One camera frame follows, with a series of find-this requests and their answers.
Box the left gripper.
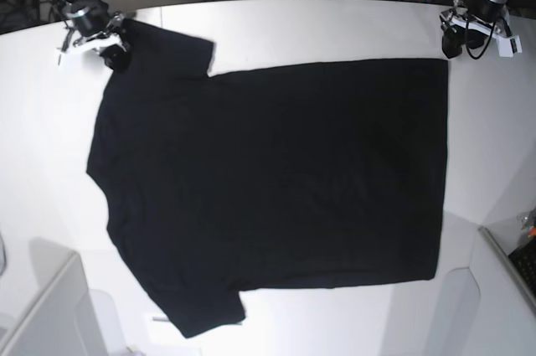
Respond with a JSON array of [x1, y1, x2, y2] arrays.
[[440, 0, 513, 59]]

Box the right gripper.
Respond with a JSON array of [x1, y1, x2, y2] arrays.
[[59, 0, 131, 71]]

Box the black T-shirt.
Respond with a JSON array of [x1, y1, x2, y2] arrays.
[[87, 20, 449, 338]]

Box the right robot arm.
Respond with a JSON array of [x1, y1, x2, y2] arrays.
[[51, 0, 131, 72]]

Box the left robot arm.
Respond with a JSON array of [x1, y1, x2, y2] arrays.
[[440, 0, 523, 60]]

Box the black keyboard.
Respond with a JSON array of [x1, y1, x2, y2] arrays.
[[508, 240, 536, 292]]

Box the white left monitor stand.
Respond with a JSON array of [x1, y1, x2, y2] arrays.
[[1, 251, 108, 356]]

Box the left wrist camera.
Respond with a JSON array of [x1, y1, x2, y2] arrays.
[[497, 35, 523, 58]]

